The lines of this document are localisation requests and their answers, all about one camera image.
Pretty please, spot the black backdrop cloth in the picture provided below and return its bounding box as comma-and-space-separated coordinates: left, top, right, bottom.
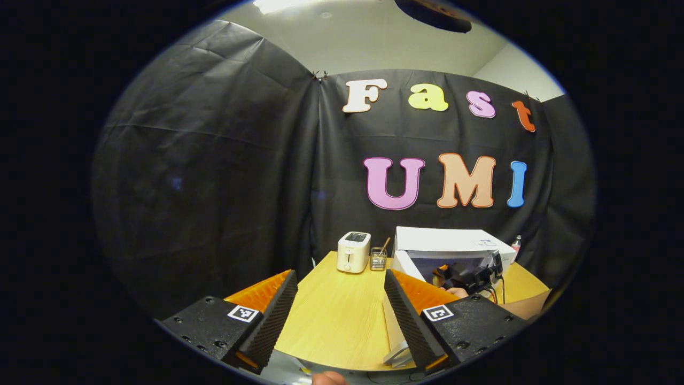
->
91, 20, 596, 321

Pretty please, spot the dark overhead object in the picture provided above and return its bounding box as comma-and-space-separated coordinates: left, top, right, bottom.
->
394, 0, 473, 34

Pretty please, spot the cream toaster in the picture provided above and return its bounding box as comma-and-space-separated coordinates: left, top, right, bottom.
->
337, 232, 371, 274

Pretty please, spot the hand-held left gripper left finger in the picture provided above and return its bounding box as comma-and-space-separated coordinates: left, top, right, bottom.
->
158, 269, 300, 375

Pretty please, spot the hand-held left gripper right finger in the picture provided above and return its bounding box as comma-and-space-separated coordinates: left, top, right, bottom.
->
384, 268, 531, 378

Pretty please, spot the white microwave oven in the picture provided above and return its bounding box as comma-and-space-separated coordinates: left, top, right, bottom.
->
382, 226, 518, 369

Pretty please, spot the ceiling light panel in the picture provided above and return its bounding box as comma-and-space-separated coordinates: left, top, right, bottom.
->
254, 0, 321, 14

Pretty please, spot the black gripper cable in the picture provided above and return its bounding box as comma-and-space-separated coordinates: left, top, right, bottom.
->
484, 275, 507, 305

